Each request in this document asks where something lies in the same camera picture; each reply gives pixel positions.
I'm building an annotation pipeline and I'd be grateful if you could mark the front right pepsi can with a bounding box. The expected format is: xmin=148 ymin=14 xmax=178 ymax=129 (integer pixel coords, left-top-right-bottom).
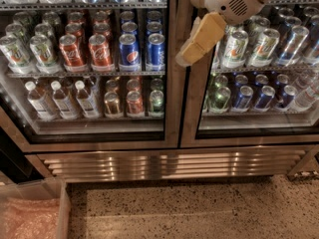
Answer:
xmin=147 ymin=33 xmax=165 ymax=66

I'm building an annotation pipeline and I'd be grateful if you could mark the right fridge left blue can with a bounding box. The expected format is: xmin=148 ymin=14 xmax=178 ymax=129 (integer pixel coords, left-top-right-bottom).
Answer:
xmin=232 ymin=86 xmax=253 ymax=110

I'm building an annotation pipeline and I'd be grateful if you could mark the right fridge green can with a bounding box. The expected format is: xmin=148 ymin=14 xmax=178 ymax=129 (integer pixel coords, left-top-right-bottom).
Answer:
xmin=210 ymin=87 xmax=231 ymax=113

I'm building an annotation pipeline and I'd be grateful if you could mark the front left coca-cola can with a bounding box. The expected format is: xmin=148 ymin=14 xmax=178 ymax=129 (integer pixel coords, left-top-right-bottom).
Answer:
xmin=59 ymin=34 xmax=86 ymax=67

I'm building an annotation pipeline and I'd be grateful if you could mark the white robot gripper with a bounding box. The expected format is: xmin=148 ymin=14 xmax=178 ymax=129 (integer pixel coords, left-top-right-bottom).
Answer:
xmin=175 ymin=0 xmax=270 ymax=67

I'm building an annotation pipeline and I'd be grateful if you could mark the front right coca-cola can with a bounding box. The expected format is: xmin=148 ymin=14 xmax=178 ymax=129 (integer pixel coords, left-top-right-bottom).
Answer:
xmin=89 ymin=34 xmax=113 ymax=70

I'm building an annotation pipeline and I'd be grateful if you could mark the clear plastic bin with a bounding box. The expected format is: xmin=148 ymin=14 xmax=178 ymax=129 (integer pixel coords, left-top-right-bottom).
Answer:
xmin=0 ymin=178 xmax=71 ymax=239

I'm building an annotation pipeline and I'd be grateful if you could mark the front left pepsi can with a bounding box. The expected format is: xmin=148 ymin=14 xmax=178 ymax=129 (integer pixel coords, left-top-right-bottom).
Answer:
xmin=119 ymin=34 xmax=140 ymax=66

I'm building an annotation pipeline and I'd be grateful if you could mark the pink bubble wrap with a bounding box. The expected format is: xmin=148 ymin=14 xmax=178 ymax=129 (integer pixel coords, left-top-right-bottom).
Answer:
xmin=1 ymin=198 xmax=60 ymax=239

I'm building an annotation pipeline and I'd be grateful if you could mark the fridge 7up can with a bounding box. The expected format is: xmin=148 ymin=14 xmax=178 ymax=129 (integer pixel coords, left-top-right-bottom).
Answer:
xmin=221 ymin=30 xmax=248 ymax=69
xmin=247 ymin=28 xmax=280 ymax=68

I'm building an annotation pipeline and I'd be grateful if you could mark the front brown soda can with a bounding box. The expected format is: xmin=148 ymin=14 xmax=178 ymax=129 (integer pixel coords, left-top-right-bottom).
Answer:
xmin=104 ymin=92 xmax=123 ymax=117

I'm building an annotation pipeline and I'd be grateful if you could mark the right fridge water bottle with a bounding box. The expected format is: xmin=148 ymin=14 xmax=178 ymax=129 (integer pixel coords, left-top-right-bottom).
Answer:
xmin=291 ymin=82 xmax=319 ymax=112

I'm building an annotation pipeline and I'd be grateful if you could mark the pepsi can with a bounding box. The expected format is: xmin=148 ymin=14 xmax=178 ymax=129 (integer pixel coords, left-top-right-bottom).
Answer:
xmin=119 ymin=34 xmax=140 ymax=66
xmin=147 ymin=33 xmax=165 ymax=66

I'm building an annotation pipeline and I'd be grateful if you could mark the right fridge left 7up can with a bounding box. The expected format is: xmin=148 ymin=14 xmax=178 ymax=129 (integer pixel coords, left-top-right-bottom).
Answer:
xmin=221 ymin=30 xmax=248 ymax=69

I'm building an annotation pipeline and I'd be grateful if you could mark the left fridge upper wire shelf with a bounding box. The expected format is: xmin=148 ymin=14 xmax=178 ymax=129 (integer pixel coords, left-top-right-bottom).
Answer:
xmin=0 ymin=2 xmax=167 ymax=11

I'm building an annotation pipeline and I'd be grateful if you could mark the left water bottle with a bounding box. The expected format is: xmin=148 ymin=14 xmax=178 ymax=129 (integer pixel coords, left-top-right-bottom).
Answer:
xmin=25 ymin=81 xmax=58 ymax=120

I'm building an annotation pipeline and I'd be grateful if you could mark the front left 7up can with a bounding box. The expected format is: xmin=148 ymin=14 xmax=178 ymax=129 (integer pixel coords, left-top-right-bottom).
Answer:
xmin=0 ymin=36 xmax=31 ymax=67

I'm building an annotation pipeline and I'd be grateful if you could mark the left fridge middle wire shelf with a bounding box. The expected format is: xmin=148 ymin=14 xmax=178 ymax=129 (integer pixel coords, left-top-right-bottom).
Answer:
xmin=7 ymin=71 xmax=165 ymax=78

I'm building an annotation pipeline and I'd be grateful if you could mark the glass fridge door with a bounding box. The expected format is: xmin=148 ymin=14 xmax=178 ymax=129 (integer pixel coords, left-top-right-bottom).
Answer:
xmin=0 ymin=0 xmax=189 ymax=153
xmin=181 ymin=0 xmax=319 ymax=147

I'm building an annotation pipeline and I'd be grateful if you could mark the front orange soda can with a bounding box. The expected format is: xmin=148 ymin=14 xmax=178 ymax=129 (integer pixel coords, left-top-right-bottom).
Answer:
xmin=127 ymin=91 xmax=144 ymax=115

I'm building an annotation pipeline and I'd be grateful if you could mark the steel fridge bottom grille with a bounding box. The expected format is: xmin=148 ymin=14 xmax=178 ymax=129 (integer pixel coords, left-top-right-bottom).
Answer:
xmin=27 ymin=144 xmax=318 ymax=183

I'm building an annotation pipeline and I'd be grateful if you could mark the coca-cola can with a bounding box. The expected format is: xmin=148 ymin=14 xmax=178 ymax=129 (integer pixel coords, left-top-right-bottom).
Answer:
xmin=89 ymin=34 xmax=113 ymax=70
xmin=59 ymin=34 xmax=86 ymax=67

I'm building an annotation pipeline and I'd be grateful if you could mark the front green soda can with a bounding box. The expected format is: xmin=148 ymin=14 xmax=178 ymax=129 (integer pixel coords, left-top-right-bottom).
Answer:
xmin=149 ymin=90 xmax=163 ymax=115

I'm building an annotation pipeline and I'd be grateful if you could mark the fridge wire shelf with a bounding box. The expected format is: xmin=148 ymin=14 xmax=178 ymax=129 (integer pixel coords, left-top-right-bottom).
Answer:
xmin=7 ymin=71 xmax=165 ymax=78
xmin=0 ymin=2 xmax=167 ymax=11

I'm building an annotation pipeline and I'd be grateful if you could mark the right fridge silver blue can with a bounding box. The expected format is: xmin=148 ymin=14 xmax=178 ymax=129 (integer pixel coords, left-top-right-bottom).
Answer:
xmin=275 ymin=26 xmax=309 ymax=66

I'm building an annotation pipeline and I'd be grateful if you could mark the middle water bottle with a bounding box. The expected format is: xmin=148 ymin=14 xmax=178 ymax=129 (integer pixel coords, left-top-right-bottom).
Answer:
xmin=51 ymin=81 xmax=80 ymax=120

